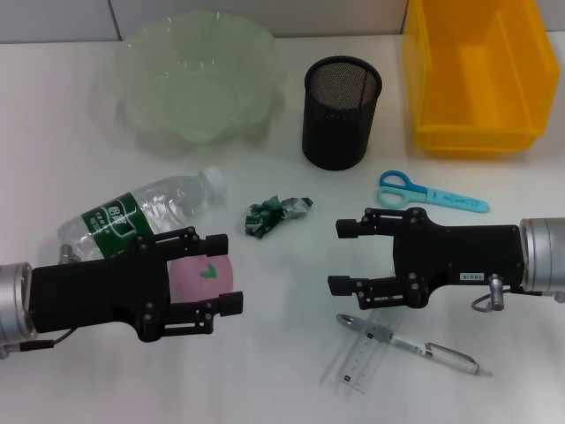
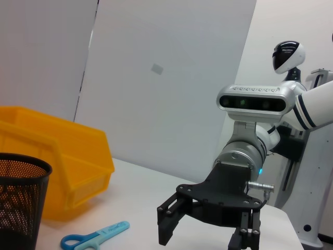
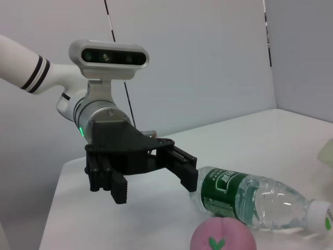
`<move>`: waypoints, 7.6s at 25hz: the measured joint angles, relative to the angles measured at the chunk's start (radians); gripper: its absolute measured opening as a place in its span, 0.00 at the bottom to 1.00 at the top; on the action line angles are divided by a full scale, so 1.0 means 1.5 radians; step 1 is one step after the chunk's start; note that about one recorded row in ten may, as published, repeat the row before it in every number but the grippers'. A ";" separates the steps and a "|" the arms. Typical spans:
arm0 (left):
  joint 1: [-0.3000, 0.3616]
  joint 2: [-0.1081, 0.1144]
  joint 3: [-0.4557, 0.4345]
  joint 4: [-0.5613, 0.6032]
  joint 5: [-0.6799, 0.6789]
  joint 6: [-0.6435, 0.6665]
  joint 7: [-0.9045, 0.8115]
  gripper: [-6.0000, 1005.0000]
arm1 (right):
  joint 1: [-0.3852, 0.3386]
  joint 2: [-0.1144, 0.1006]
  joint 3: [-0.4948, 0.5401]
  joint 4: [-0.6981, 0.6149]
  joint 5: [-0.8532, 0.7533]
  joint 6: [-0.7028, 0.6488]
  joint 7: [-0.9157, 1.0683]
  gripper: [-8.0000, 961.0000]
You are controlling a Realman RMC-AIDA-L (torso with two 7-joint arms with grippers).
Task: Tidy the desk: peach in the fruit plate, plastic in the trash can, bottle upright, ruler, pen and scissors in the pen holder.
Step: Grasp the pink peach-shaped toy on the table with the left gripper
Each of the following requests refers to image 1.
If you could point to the green glass fruit plate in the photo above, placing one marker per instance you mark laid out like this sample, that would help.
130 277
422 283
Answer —
198 101

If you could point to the pink peach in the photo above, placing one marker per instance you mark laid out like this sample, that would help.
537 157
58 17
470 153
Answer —
190 282

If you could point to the transparent plastic ruler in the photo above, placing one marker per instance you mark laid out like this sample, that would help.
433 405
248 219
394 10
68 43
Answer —
357 366

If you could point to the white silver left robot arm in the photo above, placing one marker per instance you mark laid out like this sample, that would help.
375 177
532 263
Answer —
15 305

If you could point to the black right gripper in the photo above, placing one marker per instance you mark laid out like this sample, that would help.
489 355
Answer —
463 256

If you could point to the clear green-label water bottle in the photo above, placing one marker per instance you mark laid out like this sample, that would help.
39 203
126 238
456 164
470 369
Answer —
167 199

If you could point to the blue scissors with sheath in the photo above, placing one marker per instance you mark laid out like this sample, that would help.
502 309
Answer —
441 196

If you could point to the black mesh pen holder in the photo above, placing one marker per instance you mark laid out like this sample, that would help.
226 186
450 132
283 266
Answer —
340 123

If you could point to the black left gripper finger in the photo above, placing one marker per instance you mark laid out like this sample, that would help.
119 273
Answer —
229 304

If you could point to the yellow plastic bin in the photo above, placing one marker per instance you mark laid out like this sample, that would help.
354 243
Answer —
476 88

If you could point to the green plastic wrapper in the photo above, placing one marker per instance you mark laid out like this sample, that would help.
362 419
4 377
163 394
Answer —
265 216

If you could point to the silver white pen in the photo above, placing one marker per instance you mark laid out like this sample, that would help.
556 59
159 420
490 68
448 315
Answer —
446 353

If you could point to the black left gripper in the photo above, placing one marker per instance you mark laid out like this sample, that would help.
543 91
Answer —
88 293

